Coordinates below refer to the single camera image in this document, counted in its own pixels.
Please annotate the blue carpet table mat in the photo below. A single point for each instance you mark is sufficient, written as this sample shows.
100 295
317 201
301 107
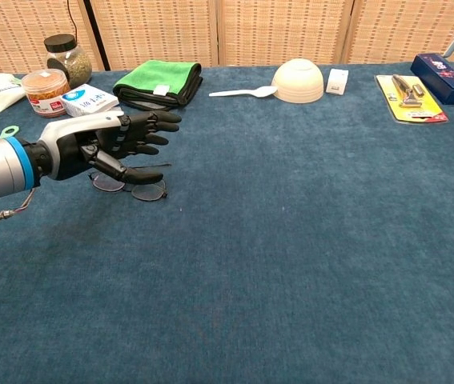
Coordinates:
250 240

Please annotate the green folded towel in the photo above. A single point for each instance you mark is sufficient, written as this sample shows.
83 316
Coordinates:
154 78

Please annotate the white plastic spoon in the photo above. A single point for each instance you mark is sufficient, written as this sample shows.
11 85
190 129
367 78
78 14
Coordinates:
258 92

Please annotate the small white box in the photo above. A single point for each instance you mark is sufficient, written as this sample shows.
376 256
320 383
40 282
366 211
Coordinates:
336 82

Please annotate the bamboo folding screen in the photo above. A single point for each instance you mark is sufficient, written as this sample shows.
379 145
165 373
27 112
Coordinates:
270 32

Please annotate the yellow razor blister pack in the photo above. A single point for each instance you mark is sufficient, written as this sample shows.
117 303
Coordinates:
411 100

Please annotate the mint green scrub brush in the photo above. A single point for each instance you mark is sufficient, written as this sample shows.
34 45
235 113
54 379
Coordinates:
9 131

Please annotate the glass jar black lid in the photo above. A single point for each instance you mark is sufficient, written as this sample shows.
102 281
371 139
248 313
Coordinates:
70 64

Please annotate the white blue carton box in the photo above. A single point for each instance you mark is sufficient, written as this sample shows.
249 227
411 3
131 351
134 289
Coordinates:
88 102

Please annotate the cream upturned bowl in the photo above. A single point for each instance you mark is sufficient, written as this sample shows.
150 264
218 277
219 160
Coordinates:
298 82

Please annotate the black tripod stand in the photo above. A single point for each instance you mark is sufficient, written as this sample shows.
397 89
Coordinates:
94 32

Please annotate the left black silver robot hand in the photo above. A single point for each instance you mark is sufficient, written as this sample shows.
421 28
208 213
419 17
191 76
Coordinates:
70 148

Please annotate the black wire-frame eyeglasses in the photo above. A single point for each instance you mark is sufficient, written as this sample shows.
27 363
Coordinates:
148 193

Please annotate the dark blue toothpaste box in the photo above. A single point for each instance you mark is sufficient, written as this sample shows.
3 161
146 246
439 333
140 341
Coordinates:
444 78

